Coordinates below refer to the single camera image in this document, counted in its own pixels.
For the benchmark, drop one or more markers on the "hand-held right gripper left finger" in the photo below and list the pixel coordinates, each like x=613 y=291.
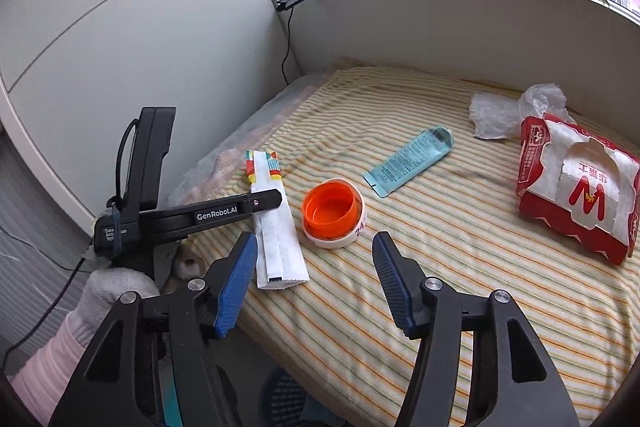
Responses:
x=235 y=282

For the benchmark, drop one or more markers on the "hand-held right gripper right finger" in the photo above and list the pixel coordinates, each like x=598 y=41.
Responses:
x=395 y=287

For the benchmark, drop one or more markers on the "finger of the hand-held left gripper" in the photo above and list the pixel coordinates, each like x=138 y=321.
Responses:
x=265 y=202

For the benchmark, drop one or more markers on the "white paper wrapper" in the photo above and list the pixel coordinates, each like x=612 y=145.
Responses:
x=275 y=247

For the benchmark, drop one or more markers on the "white bowl with orange lid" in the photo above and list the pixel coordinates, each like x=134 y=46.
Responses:
x=330 y=207

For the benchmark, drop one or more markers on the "dark blue mesh waste basket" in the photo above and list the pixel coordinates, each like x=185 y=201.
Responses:
x=285 y=397

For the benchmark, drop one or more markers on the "person's left hand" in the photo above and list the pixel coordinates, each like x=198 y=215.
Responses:
x=107 y=289

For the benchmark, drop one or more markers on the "striped yellow blanket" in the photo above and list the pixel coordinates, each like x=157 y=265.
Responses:
x=475 y=307

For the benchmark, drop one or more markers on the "teal foil sachet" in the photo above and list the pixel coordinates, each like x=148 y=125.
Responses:
x=407 y=159

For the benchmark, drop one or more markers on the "white cabinet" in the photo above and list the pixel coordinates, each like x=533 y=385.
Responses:
x=125 y=72

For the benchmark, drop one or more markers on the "red and white paper bag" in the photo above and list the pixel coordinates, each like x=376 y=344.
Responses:
x=550 y=202

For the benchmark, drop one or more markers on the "clear plastic wrapper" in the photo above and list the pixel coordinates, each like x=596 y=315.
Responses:
x=492 y=117

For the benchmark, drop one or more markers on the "crumpled clear plastic bag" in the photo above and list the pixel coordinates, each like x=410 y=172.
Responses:
x=545 y=99

